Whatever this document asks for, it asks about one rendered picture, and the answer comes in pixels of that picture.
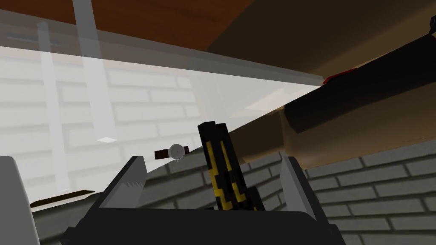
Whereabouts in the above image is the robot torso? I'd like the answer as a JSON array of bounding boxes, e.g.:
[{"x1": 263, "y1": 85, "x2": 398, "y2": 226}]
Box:
[{"x1": 0, "y1": 155, "x2": 41, "y2": 245}]

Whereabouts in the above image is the tan and black furniture piece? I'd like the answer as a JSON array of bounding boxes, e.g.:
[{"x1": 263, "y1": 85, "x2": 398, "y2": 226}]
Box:
[{"x1": 229, "y1": 33, "x2": 436, "y2": 171}]

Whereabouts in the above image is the small red object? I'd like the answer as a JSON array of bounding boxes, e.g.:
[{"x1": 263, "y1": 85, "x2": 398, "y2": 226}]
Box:
[{"x1": 322, "y1": 68, "x2": 357, "y2": 85}]

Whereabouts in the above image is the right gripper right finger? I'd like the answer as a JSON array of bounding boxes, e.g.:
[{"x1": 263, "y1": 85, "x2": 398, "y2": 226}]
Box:
[{"x1": 279, "y1": 156, "x2": 330, "y2": 224}]

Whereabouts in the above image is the black and yellow book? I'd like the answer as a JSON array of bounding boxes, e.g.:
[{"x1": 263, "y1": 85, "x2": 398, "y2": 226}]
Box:
[{"x1": 197, "y1": 120, "x2": 266, "y2": 212}]

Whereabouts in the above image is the brown strap wristwatch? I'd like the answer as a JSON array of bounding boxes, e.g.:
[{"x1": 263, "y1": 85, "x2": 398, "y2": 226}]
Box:
[{"x1": 154, "y1": 143, "x2": 190, "y2": 162}]

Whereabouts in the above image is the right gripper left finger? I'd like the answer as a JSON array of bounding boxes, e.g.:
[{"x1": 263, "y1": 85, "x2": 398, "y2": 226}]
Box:
[{"x1": 91, "y1": 156, "x2": 148, "y2": 209}]

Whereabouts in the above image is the dark brown flat slab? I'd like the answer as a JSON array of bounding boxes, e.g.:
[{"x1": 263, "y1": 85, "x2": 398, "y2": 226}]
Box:
[{"x1": 29, "y1": 190, "x2": 96, "y2": 208}]

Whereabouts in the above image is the white table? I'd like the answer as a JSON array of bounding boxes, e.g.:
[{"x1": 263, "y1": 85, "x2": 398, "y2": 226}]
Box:
[{"x1": 0, "y1": 45, "x2": 325, "y2": 213}]

